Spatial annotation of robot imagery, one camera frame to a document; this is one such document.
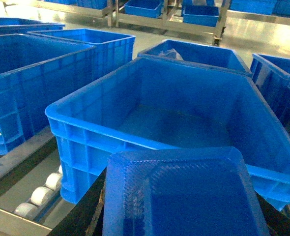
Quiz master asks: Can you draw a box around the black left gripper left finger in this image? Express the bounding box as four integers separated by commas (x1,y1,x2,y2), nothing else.
49,170,106,236

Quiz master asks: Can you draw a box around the blue block part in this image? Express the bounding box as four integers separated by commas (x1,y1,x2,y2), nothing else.
102,147,269,236

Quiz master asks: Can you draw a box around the white roller wheel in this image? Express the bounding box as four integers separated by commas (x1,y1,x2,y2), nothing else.
30,186,53,206
13,203,38,219
45,173,62,191

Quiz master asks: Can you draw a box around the stainless steel shelf rack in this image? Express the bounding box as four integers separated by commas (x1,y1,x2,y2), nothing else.
0,127,74,236

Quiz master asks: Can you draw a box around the blue plastic bin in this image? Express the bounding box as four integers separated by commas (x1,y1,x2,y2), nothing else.
28,29,136,80
45,57,290,210
182,5,219,27
124,0,164,18
0,17,65,35
138,39,252,77
230,0,290,17
250,54,290,135
0,34,96,155

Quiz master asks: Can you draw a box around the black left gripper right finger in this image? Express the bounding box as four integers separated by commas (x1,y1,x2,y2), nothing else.
256,193,290,236

